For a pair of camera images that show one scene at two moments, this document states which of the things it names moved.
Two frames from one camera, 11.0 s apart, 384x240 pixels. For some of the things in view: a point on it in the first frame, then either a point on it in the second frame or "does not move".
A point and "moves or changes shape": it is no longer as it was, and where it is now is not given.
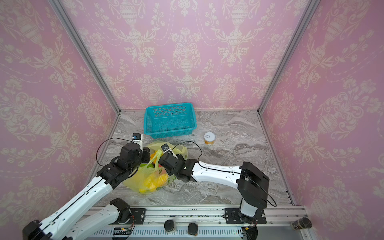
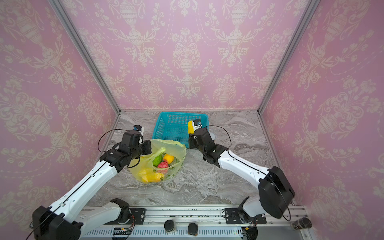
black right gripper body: (163, 157) -> (192, 141)
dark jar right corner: (302, 223) does not move
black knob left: (169, 225) does not move
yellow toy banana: (154, 181) -> (148, 176)
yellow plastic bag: (150, 177) moves or changes shape
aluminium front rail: (201, 223) does not move
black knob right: (192, 228) does not move
